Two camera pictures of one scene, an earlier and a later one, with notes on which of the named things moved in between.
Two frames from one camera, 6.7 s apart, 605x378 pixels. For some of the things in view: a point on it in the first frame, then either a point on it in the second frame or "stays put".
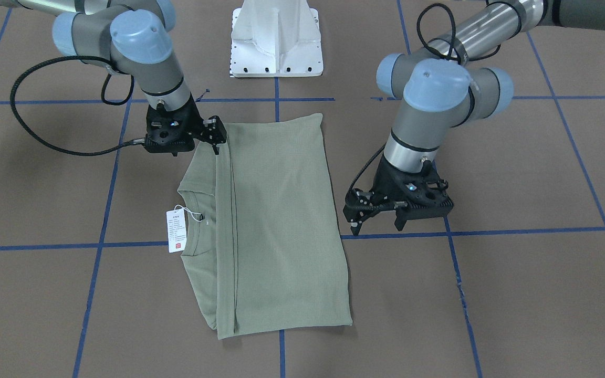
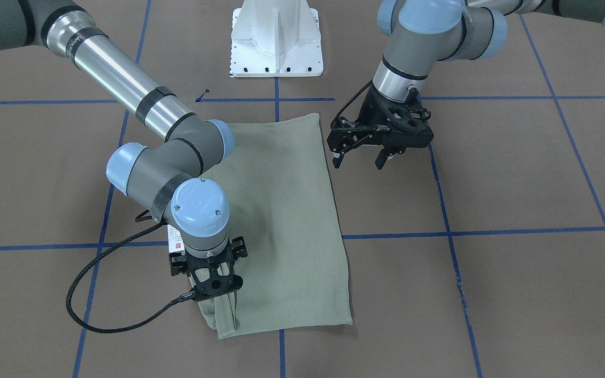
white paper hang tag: (176, 230) stays put
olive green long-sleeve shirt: (264, 249) stays put
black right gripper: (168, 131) -> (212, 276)
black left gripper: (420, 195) -> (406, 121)
